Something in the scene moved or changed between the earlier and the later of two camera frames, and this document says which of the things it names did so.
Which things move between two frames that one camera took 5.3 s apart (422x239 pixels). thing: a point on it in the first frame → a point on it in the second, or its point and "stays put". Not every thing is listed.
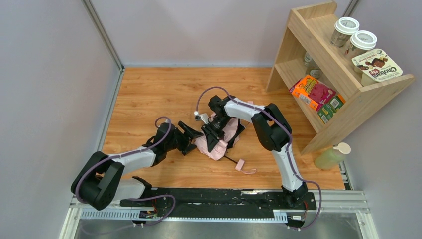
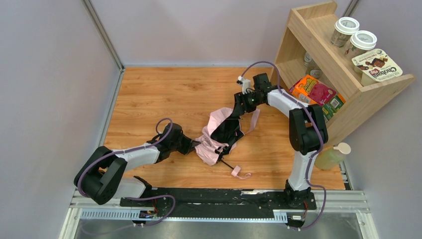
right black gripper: [211, 130] → [232, 122]
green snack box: [325, 113] stays put
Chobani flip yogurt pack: [375, 65] stays put
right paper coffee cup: [361, 41] stays put
